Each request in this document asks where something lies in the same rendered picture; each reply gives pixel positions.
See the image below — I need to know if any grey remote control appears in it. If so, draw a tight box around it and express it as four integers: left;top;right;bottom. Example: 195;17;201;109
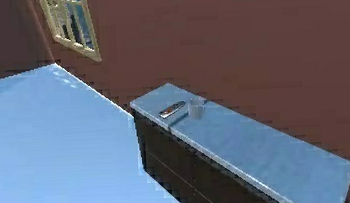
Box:
157;100;188;120

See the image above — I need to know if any grey cup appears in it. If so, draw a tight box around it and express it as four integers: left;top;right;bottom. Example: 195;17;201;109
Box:
187;97;207;121

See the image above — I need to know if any dark cabinet with blue top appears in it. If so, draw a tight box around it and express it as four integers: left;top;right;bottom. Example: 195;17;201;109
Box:
128;72;350;203

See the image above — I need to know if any cream framed window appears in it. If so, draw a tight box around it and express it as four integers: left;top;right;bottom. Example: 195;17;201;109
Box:
38;0;103;65

